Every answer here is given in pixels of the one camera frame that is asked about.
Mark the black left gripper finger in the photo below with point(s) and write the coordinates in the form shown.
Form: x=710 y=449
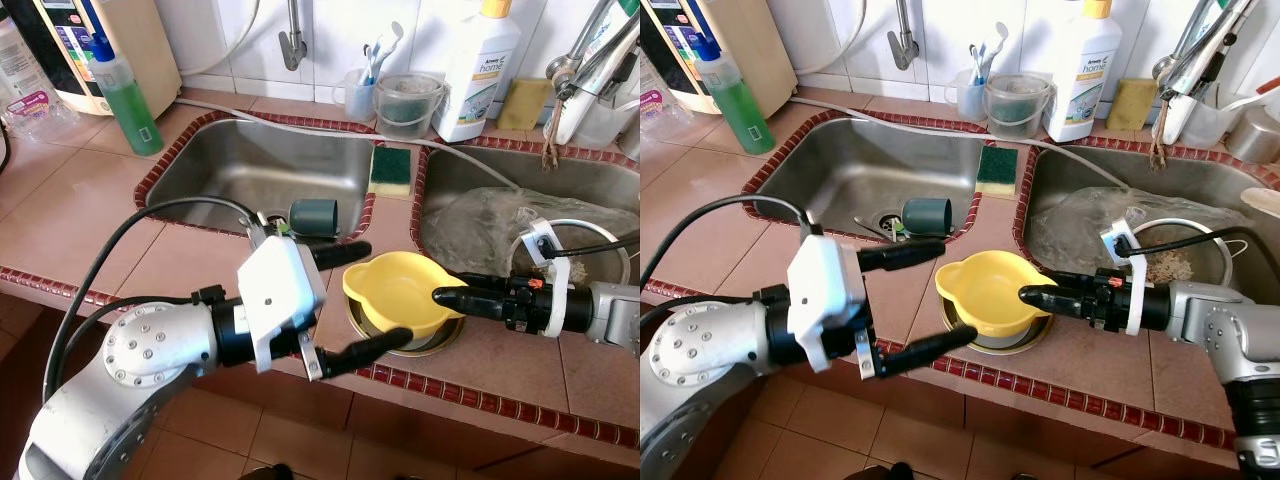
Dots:
x=370 y=348
x=905 y=253
x=345 y=253
x=930 y=347

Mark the metal cup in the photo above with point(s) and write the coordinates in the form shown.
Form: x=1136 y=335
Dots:
x=1255 y=140

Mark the yellow sponge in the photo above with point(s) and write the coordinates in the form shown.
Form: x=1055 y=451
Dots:
x=1130 y=105
x=522 y=105

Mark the yellow plastic bowl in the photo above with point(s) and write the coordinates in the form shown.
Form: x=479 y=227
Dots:
x=985 y=290
x=390 y=290

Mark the beige water purifier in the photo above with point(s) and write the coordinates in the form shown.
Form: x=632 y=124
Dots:
x=150 y=40
x=760 y=50

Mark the white detergent bottle yellow cap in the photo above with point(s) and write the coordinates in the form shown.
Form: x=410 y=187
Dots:
x=475 y=80
x=1080 y=80

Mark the green scouring sponge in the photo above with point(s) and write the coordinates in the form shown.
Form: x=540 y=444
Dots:
x=390 y=170
x=998 y=170

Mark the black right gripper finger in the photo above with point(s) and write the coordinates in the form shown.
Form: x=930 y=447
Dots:
x=470 y=303
x=1072 y=280
x=1055 y=302
x=490 y=281

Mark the metal bowl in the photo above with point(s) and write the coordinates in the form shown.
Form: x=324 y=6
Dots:
x=1030 y=342
x=440 y=342

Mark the white bottle green cap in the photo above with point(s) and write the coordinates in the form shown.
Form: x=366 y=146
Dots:
x=580 y=115
x=1180 y=120

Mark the metal strainer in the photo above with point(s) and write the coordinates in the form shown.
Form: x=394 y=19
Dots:
x=1170 y=265
x=600 y=250

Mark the blue toothbrush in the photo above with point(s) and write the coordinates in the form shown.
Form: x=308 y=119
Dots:
x=373 y=65
x=976 y=65

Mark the clear plastic cup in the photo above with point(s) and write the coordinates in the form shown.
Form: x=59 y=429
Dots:
x=963 y=102
x=353 y=102

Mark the green white toothbrush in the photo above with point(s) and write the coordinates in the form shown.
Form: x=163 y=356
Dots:
x=899 y=230
x=285 y=230

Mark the blue cup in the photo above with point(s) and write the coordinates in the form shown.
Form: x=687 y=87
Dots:
x=928 y=215
x=315 y=215

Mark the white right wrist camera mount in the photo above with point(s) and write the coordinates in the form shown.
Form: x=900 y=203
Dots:
x=1115 y=240
x=540 y=240

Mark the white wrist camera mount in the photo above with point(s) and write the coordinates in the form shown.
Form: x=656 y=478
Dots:
x=825 y=290
x=1115 y=240
x=540 y=240
x=280 y=290

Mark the clear plastic bucket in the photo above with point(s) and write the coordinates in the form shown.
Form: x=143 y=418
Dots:
x=410 y=110
x=1018 y=110

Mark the chrome wall tap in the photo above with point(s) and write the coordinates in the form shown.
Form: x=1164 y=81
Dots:
x=903 y=48
x=292 y=48

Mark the clear plastic bottle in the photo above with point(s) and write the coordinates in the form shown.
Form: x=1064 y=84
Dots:
x=655 y=105
x=20 y=70

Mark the green dish soap bottle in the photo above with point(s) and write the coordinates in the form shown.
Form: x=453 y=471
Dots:
x=745 y=110
x=135 y=110

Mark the beige rice paddle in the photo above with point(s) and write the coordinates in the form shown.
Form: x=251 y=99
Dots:
x=1262 y=200

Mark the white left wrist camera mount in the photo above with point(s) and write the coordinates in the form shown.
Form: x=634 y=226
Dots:
x=825 y=290
x=280 y=290

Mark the dark robot foot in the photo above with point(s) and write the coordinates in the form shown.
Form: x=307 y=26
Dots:
x=265 y=472
x=888 y=472

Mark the chrome swivel tap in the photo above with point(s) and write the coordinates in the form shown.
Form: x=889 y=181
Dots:
x=590 y=65
x=1200 y=60

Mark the clear measuring cup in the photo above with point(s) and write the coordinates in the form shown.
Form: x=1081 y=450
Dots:
x=1220 y=125
x=615 y=125

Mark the metal spoon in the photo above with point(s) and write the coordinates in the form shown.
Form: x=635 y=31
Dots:
x=868 y=227

